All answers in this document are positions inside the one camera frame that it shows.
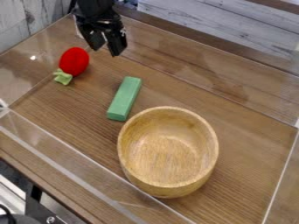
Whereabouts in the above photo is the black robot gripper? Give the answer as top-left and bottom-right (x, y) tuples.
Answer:
(71, 0), (127, 57)

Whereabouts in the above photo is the green rectangular block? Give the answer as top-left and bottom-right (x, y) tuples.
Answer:
(107, 76), (143, 122)

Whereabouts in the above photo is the light wooden bowl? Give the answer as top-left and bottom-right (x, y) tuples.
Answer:
(116, 106), (220, 199)

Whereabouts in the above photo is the red plush strawberry toy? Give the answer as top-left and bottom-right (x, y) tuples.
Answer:
(54, 47), (90, 86)

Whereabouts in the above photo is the clear acrylic corner bracket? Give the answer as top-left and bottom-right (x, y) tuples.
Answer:
(74, 17), (90, 39)

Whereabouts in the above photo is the clear acrylic front wall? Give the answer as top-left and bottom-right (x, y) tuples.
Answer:
(0, 108), (195, 224)

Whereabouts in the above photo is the black metal table mount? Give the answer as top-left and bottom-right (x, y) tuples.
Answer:
(24, 185), (67, 224)

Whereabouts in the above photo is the black cable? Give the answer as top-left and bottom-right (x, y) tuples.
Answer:
(0, 204), (19, 224)

